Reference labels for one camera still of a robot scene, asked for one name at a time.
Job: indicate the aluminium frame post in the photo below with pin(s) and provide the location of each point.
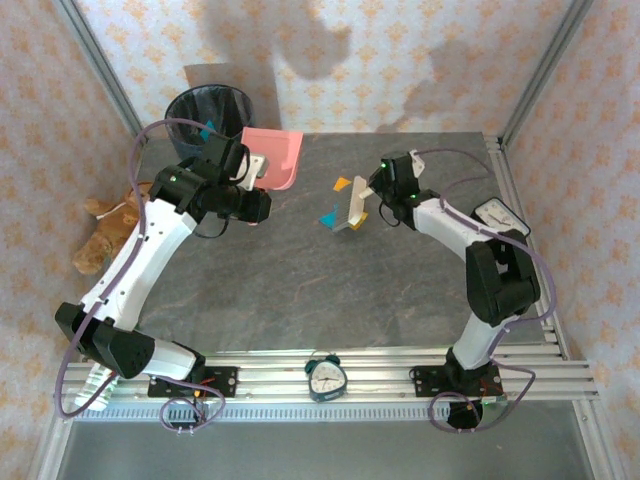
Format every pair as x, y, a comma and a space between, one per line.
106, 75
542, 75

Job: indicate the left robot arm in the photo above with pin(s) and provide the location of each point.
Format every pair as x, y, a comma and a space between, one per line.
130, 260

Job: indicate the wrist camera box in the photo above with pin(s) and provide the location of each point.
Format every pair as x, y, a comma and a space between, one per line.
255, 170
417, 162

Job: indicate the pink plastic dustpan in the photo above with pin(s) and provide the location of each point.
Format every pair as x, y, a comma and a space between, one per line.
272, 145

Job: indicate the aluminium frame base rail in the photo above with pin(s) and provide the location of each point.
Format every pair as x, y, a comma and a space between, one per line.
270, 380

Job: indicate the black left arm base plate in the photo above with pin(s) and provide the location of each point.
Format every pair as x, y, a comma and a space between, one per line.
227, 380

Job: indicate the black plastic bin liner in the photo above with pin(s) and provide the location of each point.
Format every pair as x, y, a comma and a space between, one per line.
225, 107

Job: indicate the dark blue waste bin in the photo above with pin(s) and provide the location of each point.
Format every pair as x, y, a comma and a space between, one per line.
182, 145

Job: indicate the clear plastic drink bottle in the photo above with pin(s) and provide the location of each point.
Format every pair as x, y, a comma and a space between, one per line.
95, 392

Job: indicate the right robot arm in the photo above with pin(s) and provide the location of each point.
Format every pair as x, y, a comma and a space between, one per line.
450, 225

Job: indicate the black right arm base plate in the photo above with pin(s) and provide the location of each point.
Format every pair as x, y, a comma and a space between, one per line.
425, 377

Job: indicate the yellow paper scrap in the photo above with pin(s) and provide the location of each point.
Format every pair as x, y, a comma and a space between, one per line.
342, 184
361, 223

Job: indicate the black square alarm clock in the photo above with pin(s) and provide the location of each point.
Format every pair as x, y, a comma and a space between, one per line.
500, 215

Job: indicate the green twin-bell alarm clock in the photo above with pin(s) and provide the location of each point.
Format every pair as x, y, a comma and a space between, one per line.
326, 382

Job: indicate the brown teddy bear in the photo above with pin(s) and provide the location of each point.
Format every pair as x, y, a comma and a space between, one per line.
102, 225

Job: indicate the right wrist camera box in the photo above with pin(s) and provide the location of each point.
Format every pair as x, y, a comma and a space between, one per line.
417, 162

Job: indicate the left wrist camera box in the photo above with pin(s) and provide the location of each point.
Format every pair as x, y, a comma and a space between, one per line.
255, 170

